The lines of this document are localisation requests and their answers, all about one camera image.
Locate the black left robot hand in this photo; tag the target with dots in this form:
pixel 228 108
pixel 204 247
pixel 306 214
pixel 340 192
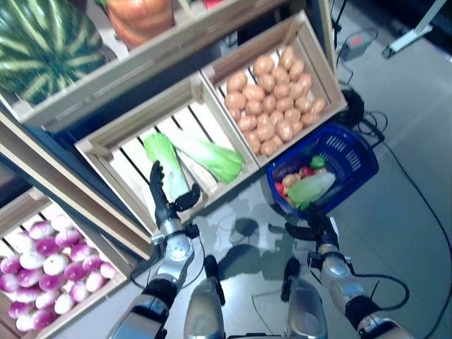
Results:
pixel 159 197

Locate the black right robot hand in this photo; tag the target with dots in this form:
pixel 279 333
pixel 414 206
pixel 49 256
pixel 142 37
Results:
pixel 325 229

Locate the green white napa cabbage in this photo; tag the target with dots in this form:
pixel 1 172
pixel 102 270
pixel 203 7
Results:
pixel 310 185
pixel 219 159
pixel 166 159

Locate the blue plastic shopping basket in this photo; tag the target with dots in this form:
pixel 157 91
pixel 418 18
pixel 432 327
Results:
pixel 353 159

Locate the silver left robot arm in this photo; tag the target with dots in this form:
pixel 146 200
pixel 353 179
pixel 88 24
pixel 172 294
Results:
pixel 176 247

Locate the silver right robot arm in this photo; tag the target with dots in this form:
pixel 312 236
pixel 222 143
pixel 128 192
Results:
pixel 335 272

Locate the red chili pepper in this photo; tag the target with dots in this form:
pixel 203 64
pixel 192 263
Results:
pixel 279 190

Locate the wooden cabbage crate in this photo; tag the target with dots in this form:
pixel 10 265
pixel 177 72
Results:
pixel 116 155

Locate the red tomato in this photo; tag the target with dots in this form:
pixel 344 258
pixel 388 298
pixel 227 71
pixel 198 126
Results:
pixel 306 171

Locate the brown potato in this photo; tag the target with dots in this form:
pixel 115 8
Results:
pixel 296 90
pixel 234 101
pixel 263 121
pixel 303 103
pixel 289 180
pixel 267 83
pixel 280 75
pixel 253 93
pixel 236 82
pixel 254 107
pixel 296 69
pixel 286 56
pixel 265 133
pixel 277 140
pixel 270 148
pixel 269 103
pixel 281 91
pixel 297 126
pixel 309 118
pixel 284 130
pixel 318 106
pixel 263 65
pixel 284 104
pixel 247 123
pixel 304 83
pixel 252 141
pixel 292 114
pixel 276 118
pixel 234 114

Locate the green bell pepper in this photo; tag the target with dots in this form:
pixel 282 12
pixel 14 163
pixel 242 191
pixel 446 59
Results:
pixel 318 162

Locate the purple eggplant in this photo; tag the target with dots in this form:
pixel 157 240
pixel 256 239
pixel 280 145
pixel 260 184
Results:
pixel 284 169

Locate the silver right robot leg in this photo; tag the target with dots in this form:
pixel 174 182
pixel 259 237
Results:
pixel 303 307

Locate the silver robot leg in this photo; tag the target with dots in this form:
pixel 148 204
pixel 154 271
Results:
pixel 205 303
pixel 303 307

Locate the purple white onion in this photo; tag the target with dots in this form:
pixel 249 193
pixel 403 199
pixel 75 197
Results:
pixel 92 263
pixel 10 265
pixel 64 303
pixel 24 323
pixel 95 280
pixel 7 282
pixel 47 298
pixel 31 259
pixel 41 229
pixel 19 309
pixel 29 277
pixel 55 264
pixel 107 270
pixel 79 291
pixel 44 318
pixel 80 250
pixel 28 294
pixel 68 237
pixel 75 271
pixel 66 252
pixel 46 245
pixel 51 281

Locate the wooden shelf beam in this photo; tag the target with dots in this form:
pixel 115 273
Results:
pixel 70 185

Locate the silver left robot leg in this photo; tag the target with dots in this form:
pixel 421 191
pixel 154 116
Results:
pixel 205 303

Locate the wooden watermelon crate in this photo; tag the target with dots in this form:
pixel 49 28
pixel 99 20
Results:
pixel 141 67

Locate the wooden onion crate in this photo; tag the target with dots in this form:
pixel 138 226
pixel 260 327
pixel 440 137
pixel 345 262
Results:
pixel 21 208

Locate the wooden potato crate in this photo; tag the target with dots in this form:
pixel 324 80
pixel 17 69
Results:
pixel 328 88

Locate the orange pumpkin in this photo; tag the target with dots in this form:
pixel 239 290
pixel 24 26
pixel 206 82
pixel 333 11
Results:
pixel 141 17

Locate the grey device with red panel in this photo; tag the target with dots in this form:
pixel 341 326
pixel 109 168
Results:
pixel 356 42

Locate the striped green watermelon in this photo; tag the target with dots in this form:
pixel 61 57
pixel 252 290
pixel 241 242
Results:
pixel 42 46

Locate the wooden crate with red vegetable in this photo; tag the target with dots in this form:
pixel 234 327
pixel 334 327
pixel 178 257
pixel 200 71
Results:
pixel 247 17

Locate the red vegetable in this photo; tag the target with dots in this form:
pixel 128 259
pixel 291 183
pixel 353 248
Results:
pixel 213 3

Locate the white desk leg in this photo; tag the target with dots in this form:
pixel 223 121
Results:
pixel 413 31

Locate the wooden shelf post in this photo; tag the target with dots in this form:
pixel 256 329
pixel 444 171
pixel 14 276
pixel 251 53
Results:
pixel 326 31

